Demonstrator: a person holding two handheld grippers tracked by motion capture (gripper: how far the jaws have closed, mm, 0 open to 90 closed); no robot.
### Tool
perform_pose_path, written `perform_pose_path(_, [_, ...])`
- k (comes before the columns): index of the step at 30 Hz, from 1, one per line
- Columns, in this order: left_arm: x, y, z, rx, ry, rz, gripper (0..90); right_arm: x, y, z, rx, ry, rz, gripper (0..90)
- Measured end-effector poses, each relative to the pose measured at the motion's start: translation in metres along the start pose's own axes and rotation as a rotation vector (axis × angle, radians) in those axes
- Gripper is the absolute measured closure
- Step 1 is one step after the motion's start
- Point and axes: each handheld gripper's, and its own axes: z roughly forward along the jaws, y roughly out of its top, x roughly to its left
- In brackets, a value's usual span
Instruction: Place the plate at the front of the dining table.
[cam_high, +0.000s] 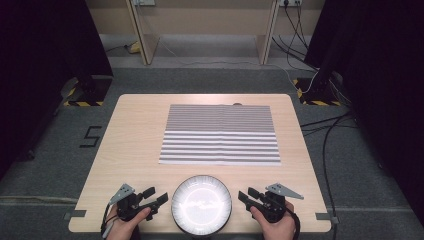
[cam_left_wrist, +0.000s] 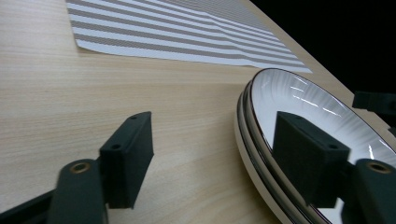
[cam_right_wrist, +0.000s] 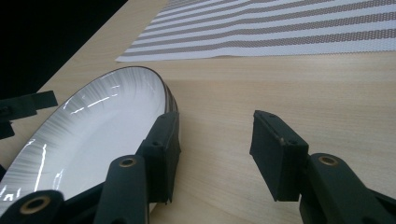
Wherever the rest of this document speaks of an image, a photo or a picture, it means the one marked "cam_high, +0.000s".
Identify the person's left hand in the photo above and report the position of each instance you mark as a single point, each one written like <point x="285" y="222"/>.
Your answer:
<point x="121" y="230"/>

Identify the striped grey woven placemat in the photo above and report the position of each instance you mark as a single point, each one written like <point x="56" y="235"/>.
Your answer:
<point x="220" y="133"/>

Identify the black curtain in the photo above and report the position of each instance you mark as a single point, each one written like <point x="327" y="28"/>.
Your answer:
<point x="40" y="66"/>
<point x="383" y="83"/>

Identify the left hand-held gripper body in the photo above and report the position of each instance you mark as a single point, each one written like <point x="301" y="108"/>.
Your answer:
<point x="128" y="203"/>

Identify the black tape floor mark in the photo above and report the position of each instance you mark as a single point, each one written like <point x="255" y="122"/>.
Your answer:
<point x="90" y="136"/>

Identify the person's right hand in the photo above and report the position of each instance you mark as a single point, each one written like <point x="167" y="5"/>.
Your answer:
<point x="278" y="230"/>

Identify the grey tape strip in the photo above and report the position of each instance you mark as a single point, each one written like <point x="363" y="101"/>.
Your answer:
<point x="75" y="214"/>
<point x="326" y="217"/>

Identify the stand base with hazard tape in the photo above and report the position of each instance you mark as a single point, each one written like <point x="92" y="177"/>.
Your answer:
<point x="315" y="95"/>
<point x="90" y="91"/>

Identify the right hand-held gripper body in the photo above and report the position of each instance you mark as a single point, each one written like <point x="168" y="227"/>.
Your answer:
<point x="275" y="206"/>

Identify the beige wooden leg panel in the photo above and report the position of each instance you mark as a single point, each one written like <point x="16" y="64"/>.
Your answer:
<point x="146" y="43"/>
<point x="265" y="43"/>

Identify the small yellow floor object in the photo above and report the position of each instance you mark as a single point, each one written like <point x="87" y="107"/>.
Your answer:
<point x="134" y="47"/>

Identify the white wall socket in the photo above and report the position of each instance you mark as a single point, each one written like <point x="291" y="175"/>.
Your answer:
<point x="143" y="2"/>
<point x="290" y="2"/>

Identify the white plate with dark rim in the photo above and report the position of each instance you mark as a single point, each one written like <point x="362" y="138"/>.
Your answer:
<point x="201" y="205"/>

